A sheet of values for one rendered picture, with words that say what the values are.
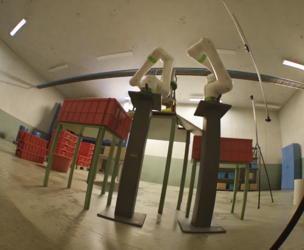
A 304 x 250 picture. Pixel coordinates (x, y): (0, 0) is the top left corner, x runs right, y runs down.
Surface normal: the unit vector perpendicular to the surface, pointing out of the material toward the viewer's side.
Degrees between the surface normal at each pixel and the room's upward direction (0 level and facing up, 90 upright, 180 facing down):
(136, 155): 90
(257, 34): 180
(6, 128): 90
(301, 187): 93
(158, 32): 180
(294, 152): 90
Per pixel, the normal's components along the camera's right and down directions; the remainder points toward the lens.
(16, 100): 0.96, 0.07
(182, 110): -0.23, -0.37
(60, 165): 0.63, 0.00
